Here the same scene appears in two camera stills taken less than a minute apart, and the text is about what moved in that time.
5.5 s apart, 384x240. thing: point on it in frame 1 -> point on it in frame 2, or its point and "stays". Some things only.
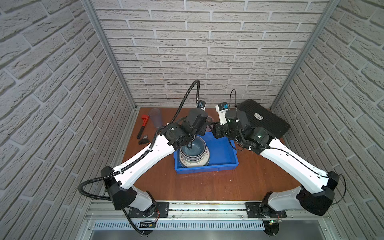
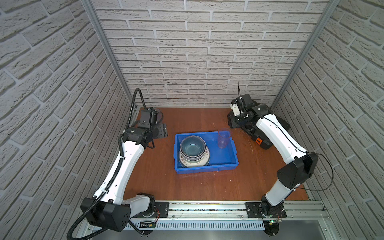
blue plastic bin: x=222 y=153 stays
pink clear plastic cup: x=208 y=129 -> x=223 y=135
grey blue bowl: x=198 y=147 stays
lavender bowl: x=193 y=160 stays
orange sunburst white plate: x=202 y=163 stays
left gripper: x=190 y=138 -> x=160 y=130
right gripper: x=218 y=129 -> x=232 y=120
